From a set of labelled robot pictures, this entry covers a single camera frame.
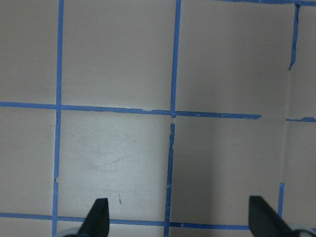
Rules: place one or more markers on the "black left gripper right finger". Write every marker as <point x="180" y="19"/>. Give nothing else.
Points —
<point x="263" y="221"/>

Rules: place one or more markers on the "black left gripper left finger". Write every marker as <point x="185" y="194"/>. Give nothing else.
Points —
<point x="97" y="222"/>

